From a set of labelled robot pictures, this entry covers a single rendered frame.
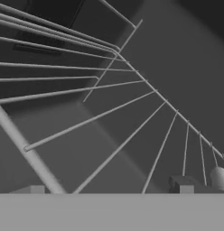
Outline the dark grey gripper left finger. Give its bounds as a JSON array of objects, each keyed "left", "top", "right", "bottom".
[{"left": 9, "top": 180, "right": 67, "bottom": 194}]

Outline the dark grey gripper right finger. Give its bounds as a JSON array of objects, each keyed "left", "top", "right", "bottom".
[{"left": 168, "top": 175, "right": 224, "bottom": 194}]

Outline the pale grey fish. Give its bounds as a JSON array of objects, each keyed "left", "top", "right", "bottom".
[{"left": 210, "top": 166, "right": 224, "bottom": 192}]

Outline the dark grey oven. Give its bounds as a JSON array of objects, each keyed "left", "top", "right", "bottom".
[{"left": 0, "top": 0, "right": 224, "bottom": 194}]

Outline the grey wire oven rack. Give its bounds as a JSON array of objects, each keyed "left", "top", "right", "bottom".
[
  {"left": 82, "top": 0, "right": 144, "bottom": 103},
  {"left": 0, "top": 2, "right": 224, "bottom": 194}
]

